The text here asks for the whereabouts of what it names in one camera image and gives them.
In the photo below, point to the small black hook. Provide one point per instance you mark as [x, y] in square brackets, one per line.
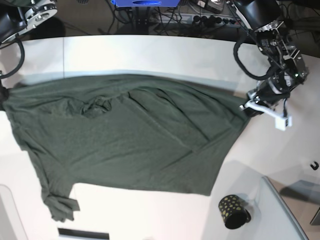
[315, 165]

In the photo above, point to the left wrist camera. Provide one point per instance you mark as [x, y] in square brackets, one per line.
[282, 123]

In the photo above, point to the dark green t-shirt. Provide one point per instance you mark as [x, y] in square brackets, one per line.
[134, 132]

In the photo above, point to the blue box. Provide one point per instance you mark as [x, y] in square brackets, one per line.
[145, 3]

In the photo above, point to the white power strip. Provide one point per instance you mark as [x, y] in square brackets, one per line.
[188, 18]

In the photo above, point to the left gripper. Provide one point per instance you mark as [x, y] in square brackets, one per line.
[264, 98]

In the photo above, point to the grey tray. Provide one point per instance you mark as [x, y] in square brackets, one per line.
[301, 200]

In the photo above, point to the black round stool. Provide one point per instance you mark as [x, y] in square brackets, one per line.
[51, 28]

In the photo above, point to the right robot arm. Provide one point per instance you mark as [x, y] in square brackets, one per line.
[18, 17]

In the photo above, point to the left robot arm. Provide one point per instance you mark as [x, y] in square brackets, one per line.
[260, 20]

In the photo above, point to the white slotted plate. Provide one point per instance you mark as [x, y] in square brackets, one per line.
[72, 234]

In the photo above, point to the black mug with gold dots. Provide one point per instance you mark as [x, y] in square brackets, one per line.
[233, 212]

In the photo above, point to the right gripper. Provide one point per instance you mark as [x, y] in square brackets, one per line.
[4, 95]

